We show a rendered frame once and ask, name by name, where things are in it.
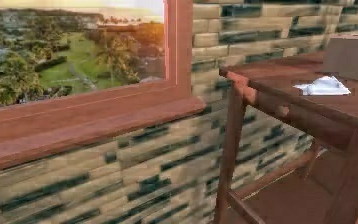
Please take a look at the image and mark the white crumpled cloth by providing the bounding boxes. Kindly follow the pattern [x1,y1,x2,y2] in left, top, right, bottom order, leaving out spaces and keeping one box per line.
[292,75,352,97]

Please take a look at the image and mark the red-brown wooden table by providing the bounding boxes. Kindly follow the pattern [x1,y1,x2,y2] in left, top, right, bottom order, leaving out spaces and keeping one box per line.
[212,50,358,224]

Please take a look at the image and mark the red-brown framed window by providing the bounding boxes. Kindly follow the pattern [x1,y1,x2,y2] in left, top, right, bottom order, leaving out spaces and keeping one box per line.
[0,0,207,172]

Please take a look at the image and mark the grey-brown box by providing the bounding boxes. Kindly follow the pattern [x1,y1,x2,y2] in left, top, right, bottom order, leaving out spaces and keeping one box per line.
[316,33,358,84]

